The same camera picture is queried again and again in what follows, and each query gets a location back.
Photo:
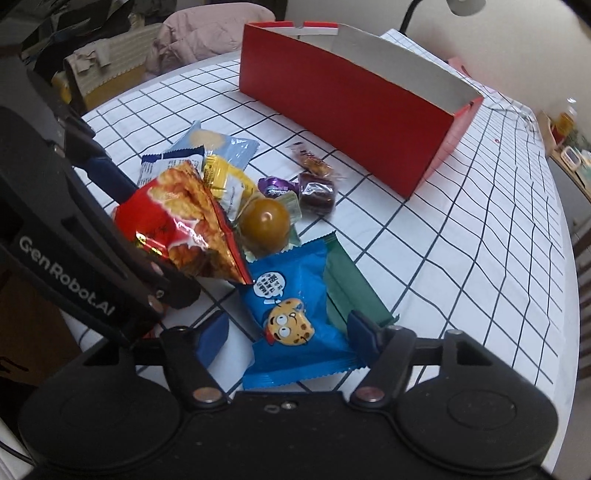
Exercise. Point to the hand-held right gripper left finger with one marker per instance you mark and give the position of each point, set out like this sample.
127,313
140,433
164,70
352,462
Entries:
214,337

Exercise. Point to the pink padded jacket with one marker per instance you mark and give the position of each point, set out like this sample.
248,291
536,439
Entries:
198,37

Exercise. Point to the purple wrapped candy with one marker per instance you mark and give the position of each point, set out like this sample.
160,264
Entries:
274,187

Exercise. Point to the white plastic container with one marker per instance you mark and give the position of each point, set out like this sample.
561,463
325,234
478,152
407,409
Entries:
577,158

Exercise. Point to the tan box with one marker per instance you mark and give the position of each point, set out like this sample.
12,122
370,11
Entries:
111,90

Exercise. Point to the pink box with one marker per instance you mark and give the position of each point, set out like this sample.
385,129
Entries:
459,67

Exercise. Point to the bottle with orange liquid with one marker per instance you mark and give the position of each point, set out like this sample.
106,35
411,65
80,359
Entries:
567,122

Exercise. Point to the yellow snack packet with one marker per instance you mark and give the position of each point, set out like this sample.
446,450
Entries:
226,177

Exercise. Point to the light blue cracker packet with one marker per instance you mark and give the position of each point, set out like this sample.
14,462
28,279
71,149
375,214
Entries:
231,145

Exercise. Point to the beige cloth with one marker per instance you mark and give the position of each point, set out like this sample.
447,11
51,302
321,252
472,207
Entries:
106,50

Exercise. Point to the red chip bag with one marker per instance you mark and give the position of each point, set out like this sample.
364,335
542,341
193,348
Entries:
184,217

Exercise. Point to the red cardboard box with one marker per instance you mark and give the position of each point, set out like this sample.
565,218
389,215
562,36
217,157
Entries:
346,115

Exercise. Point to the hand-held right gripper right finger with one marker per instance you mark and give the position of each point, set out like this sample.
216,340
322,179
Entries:
364,333

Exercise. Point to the dark blue white packet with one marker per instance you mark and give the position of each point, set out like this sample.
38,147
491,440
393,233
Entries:
159,166

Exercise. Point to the blue cartoon cookie packet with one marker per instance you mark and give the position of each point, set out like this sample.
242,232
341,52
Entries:
286,295

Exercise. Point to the wooden shelf tray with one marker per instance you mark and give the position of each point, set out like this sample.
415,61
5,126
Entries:
549,138

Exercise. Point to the dark brown cake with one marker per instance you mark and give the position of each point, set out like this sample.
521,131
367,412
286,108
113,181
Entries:
316,196

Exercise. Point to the black desk lamp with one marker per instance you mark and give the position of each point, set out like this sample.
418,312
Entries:
408,18

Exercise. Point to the green snack packet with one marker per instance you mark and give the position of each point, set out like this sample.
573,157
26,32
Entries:
351,281

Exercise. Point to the white checked tablecloth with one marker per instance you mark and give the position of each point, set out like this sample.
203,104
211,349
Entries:
461,230

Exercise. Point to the small brown snack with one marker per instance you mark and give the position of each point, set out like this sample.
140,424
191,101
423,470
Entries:
314,164

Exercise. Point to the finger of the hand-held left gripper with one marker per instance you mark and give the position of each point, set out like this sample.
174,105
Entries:
108,173
175,290

